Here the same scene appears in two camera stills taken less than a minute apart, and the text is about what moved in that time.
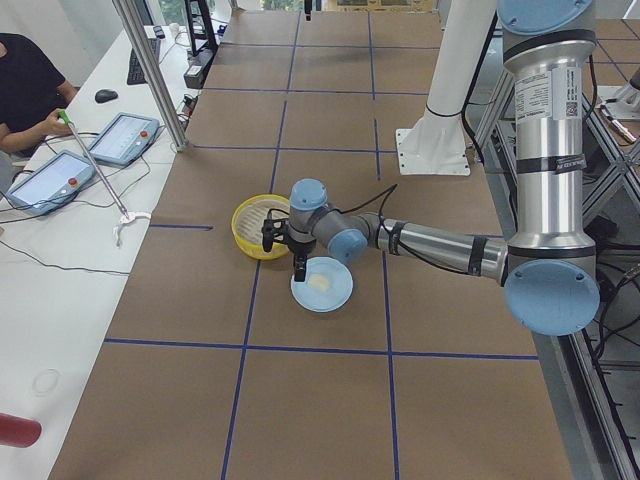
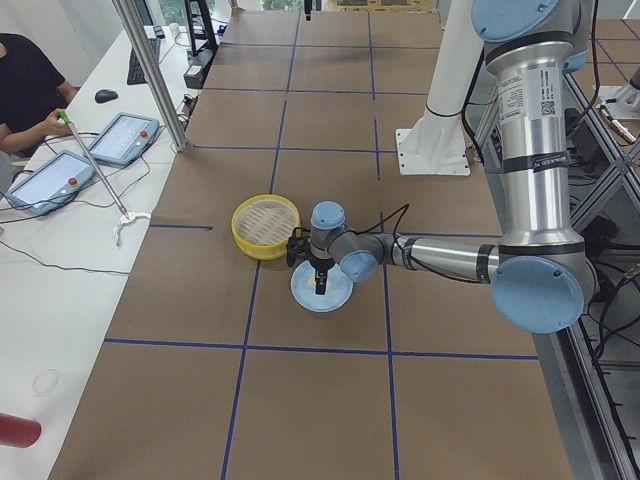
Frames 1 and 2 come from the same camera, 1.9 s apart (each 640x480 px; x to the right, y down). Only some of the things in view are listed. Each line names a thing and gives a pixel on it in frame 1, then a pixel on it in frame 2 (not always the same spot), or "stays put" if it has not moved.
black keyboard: [136, 75] stays put
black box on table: [198, 68] stays put
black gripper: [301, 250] to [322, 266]
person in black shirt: [31, 88] stays put
